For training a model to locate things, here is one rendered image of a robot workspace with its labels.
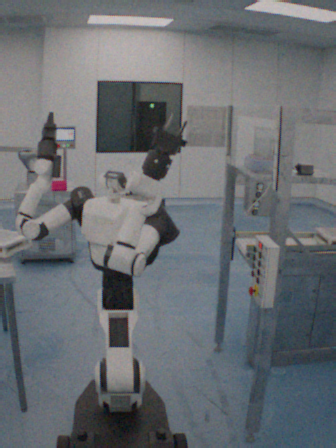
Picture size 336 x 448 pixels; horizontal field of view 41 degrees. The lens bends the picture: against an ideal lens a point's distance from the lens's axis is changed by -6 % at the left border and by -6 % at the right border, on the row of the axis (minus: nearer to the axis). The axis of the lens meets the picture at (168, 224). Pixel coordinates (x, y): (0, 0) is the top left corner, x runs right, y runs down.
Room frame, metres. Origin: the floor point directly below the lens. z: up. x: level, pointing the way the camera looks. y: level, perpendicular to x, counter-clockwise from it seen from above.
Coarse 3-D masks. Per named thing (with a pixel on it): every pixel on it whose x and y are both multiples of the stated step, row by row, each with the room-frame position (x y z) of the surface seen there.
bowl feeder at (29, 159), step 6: (24, 150) 4.79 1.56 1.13; (36, 150) 4.87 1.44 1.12; (18, 156) 4.60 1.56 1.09; (24, 156) 4.53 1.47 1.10; (30, 156) 4.52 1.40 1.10; (36, 156) 4.53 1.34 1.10; (24, 162) 4.58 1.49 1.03; (30, 162) 4.55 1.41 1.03; (30, 168) 4.60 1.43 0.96; (30, 174) 4.61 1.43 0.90; (36, 174) 4.62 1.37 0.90; (30, 180) 4.61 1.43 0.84; (36, 180) 4.61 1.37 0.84
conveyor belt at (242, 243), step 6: (240, 240) 2.71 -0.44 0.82; (246, 240) 2.71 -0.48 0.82; (252, 240) 2.71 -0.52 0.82; (288, 240) 2.74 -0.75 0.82; (300, 240) 2.74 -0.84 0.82; (306, 240) 2.75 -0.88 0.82; (312, 240) 2.75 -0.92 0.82; (240, 246) 2.63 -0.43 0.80; (246, 246) 2.59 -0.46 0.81; (246, 252) 2.50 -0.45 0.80
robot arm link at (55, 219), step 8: (56, 208) 1.92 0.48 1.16; (64, 208) 1.92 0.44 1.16; (40, 216) 1.90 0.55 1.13; (48, 216) 1.88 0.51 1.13; (56, 216) 1.88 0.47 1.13; (64, 216) 1.90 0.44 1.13; (24, 224) 1.78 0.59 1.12; (32, 224) 1.80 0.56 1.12; (40, 224) 1.82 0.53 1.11; (48, 224) 1.86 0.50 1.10; (56, 224) 1.88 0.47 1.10; (64, 224) 1.91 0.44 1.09; (24, 232) 1.77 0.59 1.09; (32, 232) 1.79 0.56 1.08; (40, 232) 1.82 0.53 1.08; (48, 232) 1.85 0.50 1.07
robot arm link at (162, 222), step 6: (162, 210) 1.69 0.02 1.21; (156, 216) 1.67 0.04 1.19; (162, 216) 1.68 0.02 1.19; (168, 216) 1.71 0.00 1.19; (144, 222) 1.65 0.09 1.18; (150, 222) 1.64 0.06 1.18; (156, 222) 1.65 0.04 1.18; (162, 222) 1.67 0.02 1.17; (168, 222) 1.70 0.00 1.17; (156, 228) 1.63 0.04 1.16; (162, 228) 1.66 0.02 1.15; (168, 228) 1.69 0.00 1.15; (174, 228) 1.71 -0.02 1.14; (162, 234) 1.66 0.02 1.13; (168, 234) 1.69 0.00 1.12; (162, 240) 1.70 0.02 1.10
